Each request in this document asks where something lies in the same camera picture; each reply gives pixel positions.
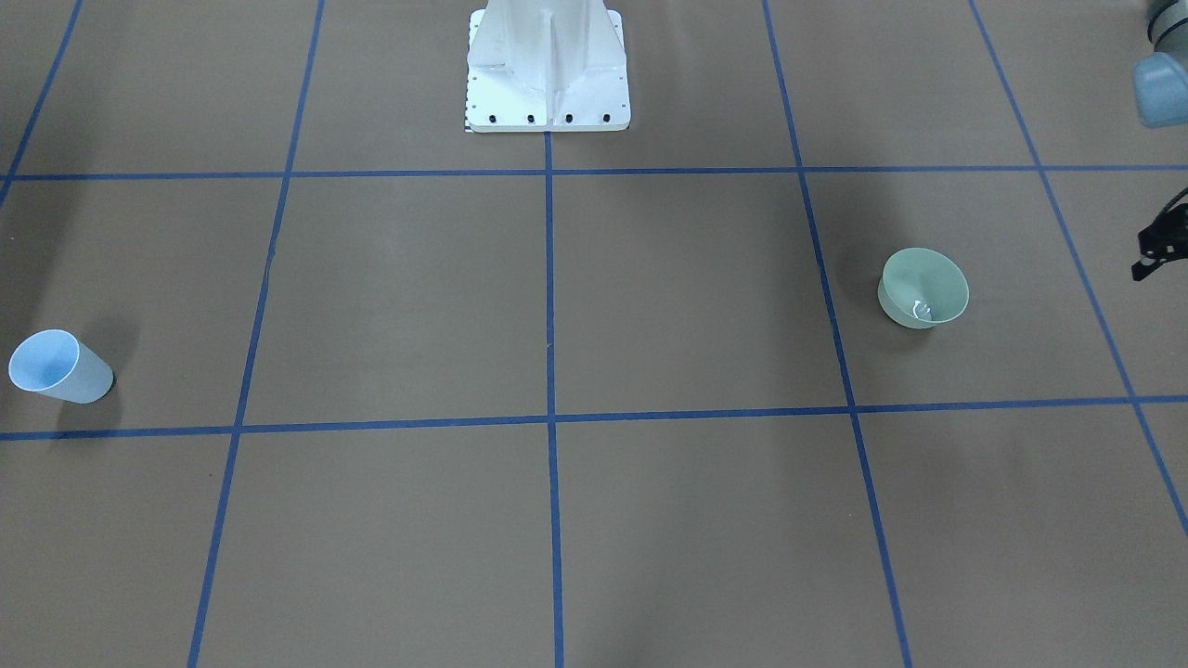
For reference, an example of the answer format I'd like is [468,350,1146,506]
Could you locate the green ceramic bowl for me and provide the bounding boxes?
[876,247,969,330]

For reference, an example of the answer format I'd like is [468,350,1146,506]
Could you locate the light blue plastic cup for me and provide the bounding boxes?
[7,329,114,405]

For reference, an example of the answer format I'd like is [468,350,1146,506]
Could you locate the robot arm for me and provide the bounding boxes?
[1132,1,1187,128]

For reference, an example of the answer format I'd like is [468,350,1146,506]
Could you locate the white central pillar base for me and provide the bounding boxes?
[465,1,632,133]

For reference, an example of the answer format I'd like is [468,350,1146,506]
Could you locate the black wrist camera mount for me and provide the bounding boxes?
[1131,187,1187,282]

